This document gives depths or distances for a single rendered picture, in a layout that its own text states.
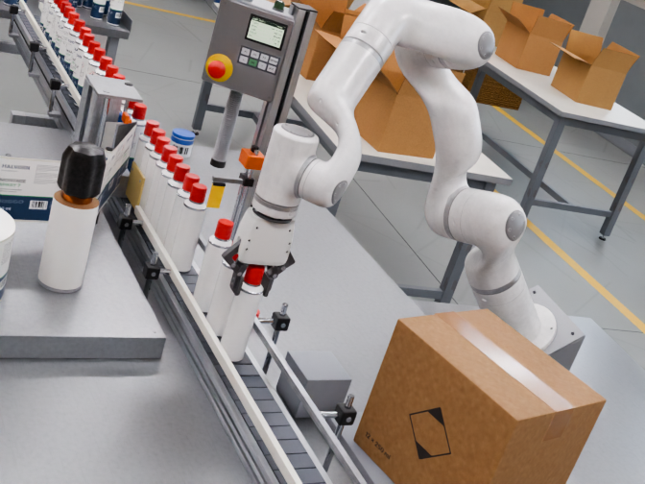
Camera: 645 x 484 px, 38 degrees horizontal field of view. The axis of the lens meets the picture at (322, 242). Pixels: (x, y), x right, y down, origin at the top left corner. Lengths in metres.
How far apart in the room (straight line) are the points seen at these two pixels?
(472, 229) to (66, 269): 0.83
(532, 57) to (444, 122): 4.69
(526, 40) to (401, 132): 2.92
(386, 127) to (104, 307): 2.01
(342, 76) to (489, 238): 0.51
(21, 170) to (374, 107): 2.02
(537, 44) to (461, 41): 4.77
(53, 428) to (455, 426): 0.67
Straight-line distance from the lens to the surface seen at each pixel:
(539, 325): 2.29
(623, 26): 9.58
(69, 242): 1.91
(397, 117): 3.73
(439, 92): 1.97
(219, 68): 2.05
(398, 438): 1.72
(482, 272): 2.11
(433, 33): 1.85
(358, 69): 1.75
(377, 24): 1.79
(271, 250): 1.75
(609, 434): 2.26
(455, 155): 1.99
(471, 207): 2.03
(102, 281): 2.03
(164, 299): 2.07
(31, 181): 2.09
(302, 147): 1.65
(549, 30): 6.62
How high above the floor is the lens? 1.84
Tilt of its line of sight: 23 degrees down
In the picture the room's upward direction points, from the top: 18 degrees clockwise
